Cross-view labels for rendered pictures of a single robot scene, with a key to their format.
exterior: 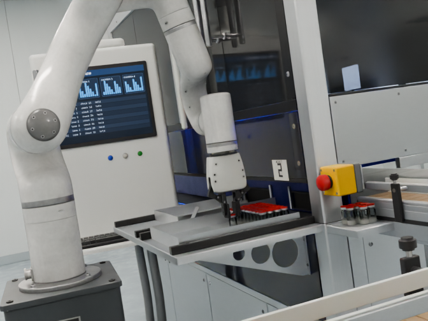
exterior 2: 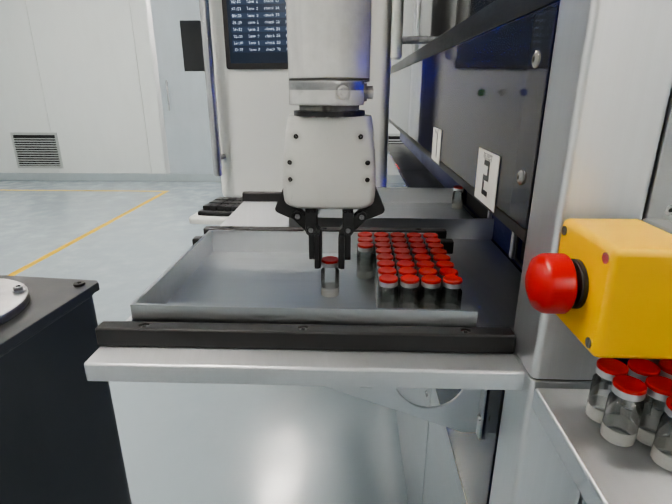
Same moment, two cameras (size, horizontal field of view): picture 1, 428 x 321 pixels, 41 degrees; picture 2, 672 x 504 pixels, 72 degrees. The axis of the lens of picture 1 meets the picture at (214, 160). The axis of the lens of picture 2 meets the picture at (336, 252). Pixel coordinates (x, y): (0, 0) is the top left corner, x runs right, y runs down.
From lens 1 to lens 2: 109 cm
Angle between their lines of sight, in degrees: 28
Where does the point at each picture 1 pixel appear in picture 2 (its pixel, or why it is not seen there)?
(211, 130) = (292, 40)
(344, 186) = (628, 330)
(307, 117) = (582, 23)
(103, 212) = (279, 167)
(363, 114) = not seen: outside the picture
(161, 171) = not seen: hidden behind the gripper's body
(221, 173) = (306, 162)
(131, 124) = not seen: hidden behind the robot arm
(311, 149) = (560, 148)
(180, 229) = (267, 247)
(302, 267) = (465, 416)
